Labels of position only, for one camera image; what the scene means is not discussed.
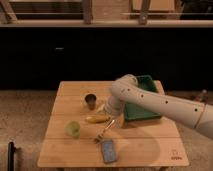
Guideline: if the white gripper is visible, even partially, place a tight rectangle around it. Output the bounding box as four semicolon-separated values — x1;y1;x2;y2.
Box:
104;96;125;117

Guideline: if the wooden handled fork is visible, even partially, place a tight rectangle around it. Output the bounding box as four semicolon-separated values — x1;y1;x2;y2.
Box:
94;119;115;144

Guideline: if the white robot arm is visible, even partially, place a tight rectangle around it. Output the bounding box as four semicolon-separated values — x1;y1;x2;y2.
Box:
104;74;213;139

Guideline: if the green plastic tray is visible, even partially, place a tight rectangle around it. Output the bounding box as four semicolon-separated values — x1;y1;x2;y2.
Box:
124;75;161;122

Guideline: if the yellow banana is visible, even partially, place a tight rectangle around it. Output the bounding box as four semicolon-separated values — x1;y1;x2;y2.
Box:
86;115;110;123

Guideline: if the dark metal cup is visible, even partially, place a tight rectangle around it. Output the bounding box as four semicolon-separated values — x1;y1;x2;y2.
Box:
85;94;97;110

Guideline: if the blue grey sponge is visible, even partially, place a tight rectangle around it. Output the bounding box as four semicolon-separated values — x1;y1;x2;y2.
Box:
101;139;117;163

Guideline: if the wooden folding table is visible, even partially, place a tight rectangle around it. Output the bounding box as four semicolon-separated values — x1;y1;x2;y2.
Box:
38;81;189;168

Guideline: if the green apple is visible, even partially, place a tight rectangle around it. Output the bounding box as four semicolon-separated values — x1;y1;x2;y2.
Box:
66;121;80;137

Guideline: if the black chair edge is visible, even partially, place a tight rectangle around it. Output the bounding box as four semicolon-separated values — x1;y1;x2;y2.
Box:
7;142;16;171

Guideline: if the wooden shelf rail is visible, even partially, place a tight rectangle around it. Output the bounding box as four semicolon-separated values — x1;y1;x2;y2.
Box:
0;0;213;28

